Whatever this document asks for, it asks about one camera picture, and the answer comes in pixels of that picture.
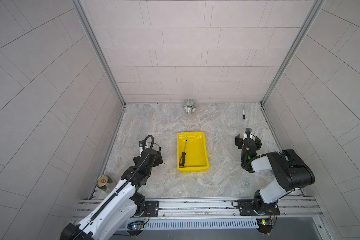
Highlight black orange handled screwdriver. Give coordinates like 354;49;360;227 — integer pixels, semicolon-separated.
179;140;188;168

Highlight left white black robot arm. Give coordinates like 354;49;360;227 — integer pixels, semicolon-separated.
60;140;163;240

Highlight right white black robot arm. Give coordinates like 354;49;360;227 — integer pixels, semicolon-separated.
232;128;315;216

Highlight yellow plastic bin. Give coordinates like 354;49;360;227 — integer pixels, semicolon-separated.
177;132;210;173

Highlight ribbed grey ceramic cup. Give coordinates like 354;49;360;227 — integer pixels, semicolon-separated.
184;99;196;115

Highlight left green circuit board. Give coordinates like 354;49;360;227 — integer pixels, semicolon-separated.
127;221;145;231

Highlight right circuit board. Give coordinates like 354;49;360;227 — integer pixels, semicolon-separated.
256;219;274;234

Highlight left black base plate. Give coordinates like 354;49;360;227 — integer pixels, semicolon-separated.
134;201;159;218

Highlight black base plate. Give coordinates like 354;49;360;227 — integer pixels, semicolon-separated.
232;200;281;216
134;201;159;218

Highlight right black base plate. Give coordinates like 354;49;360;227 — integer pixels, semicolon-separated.
232;200;281;216

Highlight white slotted cable duct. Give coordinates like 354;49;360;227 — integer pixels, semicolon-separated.
141;218;259;231

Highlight aluminium mounting rail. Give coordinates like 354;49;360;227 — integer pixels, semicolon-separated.
70;195;323;221

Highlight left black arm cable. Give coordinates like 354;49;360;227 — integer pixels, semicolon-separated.
77;134;155;232

